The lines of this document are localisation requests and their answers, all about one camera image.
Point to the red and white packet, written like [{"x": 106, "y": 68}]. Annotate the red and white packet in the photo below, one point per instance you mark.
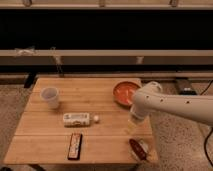
[{"x": 139, "y": 149}]

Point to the orange ceramic bowl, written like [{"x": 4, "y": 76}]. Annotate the orange ceramic bowl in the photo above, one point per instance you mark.
[{"x": 124, "y": 91}]

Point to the black floor box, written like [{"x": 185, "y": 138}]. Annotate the black floor box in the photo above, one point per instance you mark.
[{"x": 184, "y": 87}]

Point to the white plastic bottle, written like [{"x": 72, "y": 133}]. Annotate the white plastic bottle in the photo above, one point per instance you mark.
[{"x": 79, "y": 119}]

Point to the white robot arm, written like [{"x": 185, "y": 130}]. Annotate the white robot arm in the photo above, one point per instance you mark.
[{"x": 150, "y": 97}]

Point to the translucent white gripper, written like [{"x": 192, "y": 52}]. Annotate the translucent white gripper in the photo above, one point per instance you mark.
[{"x": 134, "y": 120}]

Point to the translucent plastic cup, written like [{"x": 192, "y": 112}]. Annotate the translucent plastic cup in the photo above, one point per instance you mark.
[{"x": 50, "y": 95}]

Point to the wooden table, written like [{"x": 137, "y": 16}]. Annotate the wooden table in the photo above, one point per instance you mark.
[{"x": 59, "y": 108}]

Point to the long metal shelf rail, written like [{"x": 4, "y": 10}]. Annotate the long metal shelf rail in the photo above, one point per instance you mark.
[{"x": 20, "y": 57}]

